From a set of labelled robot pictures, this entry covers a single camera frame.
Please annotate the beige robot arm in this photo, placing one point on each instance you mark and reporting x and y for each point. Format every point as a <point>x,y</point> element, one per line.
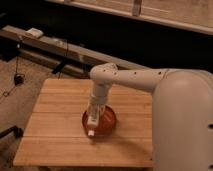
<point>182,112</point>

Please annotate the wooden shelf ledge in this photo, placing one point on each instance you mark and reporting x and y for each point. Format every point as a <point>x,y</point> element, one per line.
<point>193,15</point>

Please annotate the white plastic bottle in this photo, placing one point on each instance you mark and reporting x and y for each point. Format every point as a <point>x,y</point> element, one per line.
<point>93,121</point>

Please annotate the black caster leg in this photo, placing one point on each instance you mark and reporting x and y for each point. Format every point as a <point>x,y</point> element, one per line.
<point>16,131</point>

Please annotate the white box on beam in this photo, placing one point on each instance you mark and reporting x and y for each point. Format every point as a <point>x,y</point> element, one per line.
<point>34,32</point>

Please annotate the orange ceramic bowl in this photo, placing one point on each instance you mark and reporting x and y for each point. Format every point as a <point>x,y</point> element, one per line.
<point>106,125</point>

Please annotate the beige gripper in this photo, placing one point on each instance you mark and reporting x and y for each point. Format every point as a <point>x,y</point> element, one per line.
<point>98,96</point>

